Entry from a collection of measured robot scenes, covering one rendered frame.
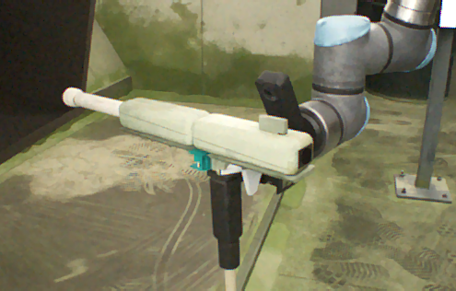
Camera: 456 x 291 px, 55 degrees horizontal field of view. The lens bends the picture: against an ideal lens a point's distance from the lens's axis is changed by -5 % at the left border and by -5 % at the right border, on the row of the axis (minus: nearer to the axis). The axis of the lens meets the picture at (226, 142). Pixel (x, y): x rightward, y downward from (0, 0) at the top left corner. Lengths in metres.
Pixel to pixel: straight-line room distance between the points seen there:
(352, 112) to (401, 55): 0.13
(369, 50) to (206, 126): 0.34
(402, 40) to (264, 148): 0.41
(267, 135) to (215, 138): 0.07
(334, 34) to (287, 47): 1.77
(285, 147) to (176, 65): 2.26
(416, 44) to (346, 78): 0.15
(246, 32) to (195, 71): 0.38
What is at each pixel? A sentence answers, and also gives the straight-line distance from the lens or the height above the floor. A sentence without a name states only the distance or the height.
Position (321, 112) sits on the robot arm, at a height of 0.56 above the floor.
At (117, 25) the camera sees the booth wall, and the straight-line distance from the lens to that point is 2.86.
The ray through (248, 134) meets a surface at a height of 0.59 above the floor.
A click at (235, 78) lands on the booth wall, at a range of 2.62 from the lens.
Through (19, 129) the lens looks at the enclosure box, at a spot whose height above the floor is 0.47.
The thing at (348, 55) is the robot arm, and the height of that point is 0.64.
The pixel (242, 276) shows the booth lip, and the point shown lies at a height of 0.04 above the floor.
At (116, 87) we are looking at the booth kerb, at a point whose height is 0.13.
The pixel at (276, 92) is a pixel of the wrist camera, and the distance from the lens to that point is 0.64.
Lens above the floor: 0.76
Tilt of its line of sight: 21 degrees down
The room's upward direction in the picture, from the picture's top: straight up
